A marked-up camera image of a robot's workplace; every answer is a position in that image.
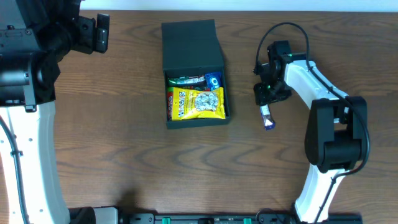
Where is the dark blue candy bar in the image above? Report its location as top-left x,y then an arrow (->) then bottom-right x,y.
260,105 -> 275,131

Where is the blue Oreo cookie pack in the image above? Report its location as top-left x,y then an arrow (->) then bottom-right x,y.
205,72 -> 222,91

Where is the green red wafer bar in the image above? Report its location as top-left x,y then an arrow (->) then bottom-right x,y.
167,75 -> 206,87

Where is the black gift box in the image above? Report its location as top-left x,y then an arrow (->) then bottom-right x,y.
161,19 -> 231,129

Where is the yellow pistachio bag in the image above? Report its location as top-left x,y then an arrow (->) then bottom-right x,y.
171,87 -> 226,121

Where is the red snack bag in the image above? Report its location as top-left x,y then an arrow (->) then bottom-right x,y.
167,87 -> 174,121

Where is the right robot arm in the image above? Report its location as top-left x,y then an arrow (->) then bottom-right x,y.
254,40 -> 367,223

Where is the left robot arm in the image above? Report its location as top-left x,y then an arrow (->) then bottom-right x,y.
1,0 -> 119,223

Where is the right black cable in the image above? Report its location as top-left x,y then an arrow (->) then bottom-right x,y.
254,22 -> 371,224

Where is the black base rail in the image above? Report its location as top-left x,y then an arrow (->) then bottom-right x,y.
68,206 -> 364,224

